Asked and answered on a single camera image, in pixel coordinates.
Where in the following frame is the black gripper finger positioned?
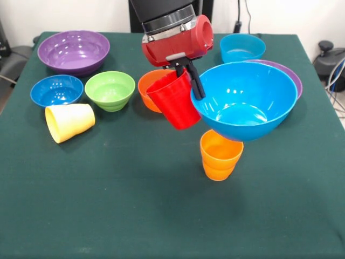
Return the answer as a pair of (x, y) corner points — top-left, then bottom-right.
(185, 59), (206, 100)
(171, 63), (187, 79)

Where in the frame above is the orange-red plastic bowl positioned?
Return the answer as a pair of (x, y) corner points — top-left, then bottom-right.
(137, 69), (175, 114)

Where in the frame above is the dark green tablecloth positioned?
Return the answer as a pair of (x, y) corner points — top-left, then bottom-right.
(0, 31), (345, 259)

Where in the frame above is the red plastic cup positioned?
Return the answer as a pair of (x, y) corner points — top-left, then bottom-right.
(146, 69), (202, 131)

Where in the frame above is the yellow plastic cup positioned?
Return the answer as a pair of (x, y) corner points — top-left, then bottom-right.
(44, 103), (96, 144)

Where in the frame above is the black office chair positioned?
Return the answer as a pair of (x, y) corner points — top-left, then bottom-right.
(0, 18), (40, 81)

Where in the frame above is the tangle of floor cables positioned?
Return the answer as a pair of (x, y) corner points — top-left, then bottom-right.
(325, 58), (345, 114)

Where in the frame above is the green plastic bowl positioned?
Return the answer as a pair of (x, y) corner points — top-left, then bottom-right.
(84, 71), (136, 112)

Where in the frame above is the black hanging cable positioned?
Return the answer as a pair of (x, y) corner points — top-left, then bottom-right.
(233, 0), (243, 33)

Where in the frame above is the purple plastic bowl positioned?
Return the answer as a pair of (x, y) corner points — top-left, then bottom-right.
(244, 59), (303, 101)
(37, 30), (111, 78)

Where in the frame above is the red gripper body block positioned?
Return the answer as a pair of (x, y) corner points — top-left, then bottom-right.
(141, 14), (215, 69)

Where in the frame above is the dark blue plastic bowl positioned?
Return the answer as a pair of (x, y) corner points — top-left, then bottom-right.
(30, 74), (85, 108)

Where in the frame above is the small light blue bowl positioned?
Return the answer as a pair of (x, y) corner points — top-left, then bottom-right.
(219, 33), (267, 64)

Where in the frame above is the large light blue bowl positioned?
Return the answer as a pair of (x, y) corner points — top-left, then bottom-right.
(190, 62), (299, 143)

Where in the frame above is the orange plastic cup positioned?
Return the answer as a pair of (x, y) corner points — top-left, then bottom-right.
(199, 129), (245, 182)

